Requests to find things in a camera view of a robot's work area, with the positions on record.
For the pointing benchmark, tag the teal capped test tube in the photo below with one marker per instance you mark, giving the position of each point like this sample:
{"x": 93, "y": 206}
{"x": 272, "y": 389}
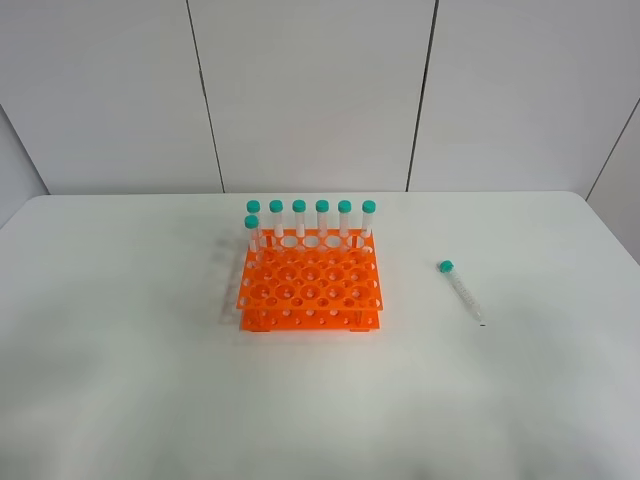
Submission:
{"x": 449, "y": 271}

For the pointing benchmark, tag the orange plastic test tube rack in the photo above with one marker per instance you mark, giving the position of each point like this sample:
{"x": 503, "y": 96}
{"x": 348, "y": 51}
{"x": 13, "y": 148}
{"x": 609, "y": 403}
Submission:
{"x": 315, "y": 283}

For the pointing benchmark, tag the back row tube far right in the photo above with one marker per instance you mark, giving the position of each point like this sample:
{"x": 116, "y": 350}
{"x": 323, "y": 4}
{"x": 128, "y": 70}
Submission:
{"x": 368, "y": 210}

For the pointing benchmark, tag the second row tube left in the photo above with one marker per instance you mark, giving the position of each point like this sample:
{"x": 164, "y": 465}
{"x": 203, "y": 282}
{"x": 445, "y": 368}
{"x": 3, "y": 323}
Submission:
{"x": 252, "y": 225}

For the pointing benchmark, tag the back row tube far left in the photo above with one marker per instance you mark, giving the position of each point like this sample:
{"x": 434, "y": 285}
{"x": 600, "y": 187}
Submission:
{"x": 254, "y": 207}

